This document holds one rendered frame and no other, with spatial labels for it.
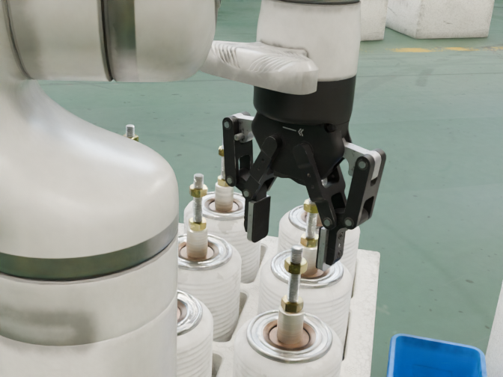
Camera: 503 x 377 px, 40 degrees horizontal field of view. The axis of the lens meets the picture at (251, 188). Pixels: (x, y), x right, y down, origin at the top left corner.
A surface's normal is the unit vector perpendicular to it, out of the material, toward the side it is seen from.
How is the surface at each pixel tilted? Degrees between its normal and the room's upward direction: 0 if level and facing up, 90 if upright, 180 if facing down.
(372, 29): 90
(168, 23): 108
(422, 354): 88
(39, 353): 90
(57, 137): 34
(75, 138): 29
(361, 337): 0
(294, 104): 89
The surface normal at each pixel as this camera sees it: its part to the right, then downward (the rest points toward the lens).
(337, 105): 0.57, 0.35
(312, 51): -0.04, 0.39
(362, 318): 0.05, -0.91
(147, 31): 0.11, 0.72
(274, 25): -0.74, 0.12
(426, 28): 0.32, 0.40
